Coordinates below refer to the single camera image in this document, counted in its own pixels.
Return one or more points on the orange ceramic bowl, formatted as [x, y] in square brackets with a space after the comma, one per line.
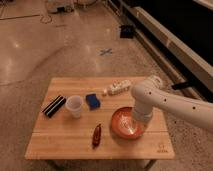
[124, 126]

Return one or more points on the clear plastic cup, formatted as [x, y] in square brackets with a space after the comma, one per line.
[74, 104]

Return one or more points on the dark red pepper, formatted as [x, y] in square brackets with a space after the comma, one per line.
[96, 136]

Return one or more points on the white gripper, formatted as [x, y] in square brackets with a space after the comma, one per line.
[141, 121]

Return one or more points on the blue sponge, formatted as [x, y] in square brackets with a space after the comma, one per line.
[92, 101]

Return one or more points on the black box on floor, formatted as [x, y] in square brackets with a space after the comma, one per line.
[127, 31]

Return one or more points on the black handle on ledge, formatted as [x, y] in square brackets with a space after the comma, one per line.
[182, 85]

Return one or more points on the grey wall ledge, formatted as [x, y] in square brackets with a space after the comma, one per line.
[179, 36]

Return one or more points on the white equipment base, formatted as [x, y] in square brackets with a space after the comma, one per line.
[54, 6]

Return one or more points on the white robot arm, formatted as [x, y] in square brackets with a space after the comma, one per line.
[149, 94]

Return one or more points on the wooden folding table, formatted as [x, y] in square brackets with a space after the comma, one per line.
[63, 137]

